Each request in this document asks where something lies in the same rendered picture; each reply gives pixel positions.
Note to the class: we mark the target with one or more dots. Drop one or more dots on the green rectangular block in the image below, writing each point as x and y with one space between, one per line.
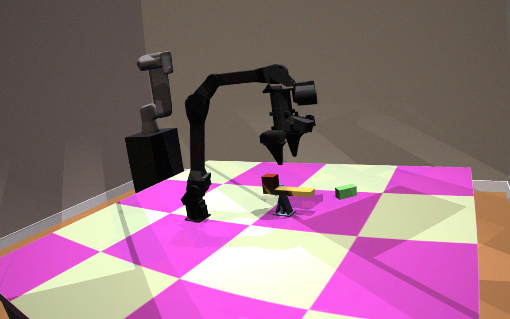
346 191

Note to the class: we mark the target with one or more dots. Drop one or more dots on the yellow bar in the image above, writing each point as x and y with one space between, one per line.
270 183

